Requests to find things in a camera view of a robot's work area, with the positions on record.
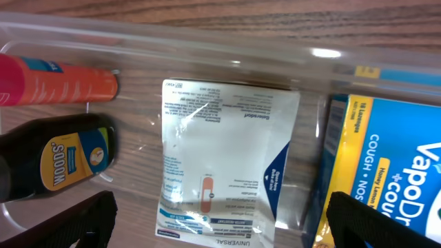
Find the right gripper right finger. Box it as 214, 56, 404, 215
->
326, 192, 440, 248

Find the white medicine box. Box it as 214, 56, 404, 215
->
156, 79, 300, 247

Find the blue yellow VapoDrops box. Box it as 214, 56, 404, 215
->
304, 94, 440, 247

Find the orange tube white cap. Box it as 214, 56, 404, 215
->
1, 54, 119, 106

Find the black tube white cap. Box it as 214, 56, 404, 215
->
1, 114, 118, 203

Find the clear plastic container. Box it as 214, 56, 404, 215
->
1, 12, 440, 247

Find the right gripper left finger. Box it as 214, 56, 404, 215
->
1, 190, 118, 248

